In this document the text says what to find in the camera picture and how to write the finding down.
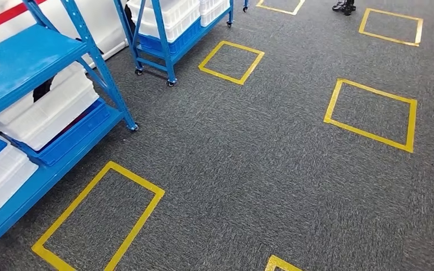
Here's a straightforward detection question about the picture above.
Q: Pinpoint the white plastic bin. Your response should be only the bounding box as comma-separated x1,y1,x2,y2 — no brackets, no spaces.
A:
0,143,39,233
127,0,202,43
199,0,232,28
0,62,100,152

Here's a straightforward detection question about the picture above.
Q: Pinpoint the blue wheeled shelf cart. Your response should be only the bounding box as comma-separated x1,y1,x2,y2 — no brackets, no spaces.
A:
112,0,250,88

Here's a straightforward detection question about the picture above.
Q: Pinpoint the yellow floor tape square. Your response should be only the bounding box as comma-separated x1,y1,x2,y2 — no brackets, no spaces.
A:
198,40,265,86
358,8,424,47
256,0,306,16
323,78,418,154

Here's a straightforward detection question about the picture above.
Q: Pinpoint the blue metal shelf rack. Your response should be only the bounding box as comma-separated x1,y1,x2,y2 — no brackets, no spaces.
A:
0,0,140,259

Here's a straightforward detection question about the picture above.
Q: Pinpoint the person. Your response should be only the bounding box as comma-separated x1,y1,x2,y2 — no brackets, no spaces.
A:
332,0,357,16

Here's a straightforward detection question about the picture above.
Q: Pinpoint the red barrier belt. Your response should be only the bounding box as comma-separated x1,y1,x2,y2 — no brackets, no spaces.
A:
0,0,47,37

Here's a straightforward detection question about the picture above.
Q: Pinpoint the white car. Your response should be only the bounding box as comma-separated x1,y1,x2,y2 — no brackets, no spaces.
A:
0,0,130,70

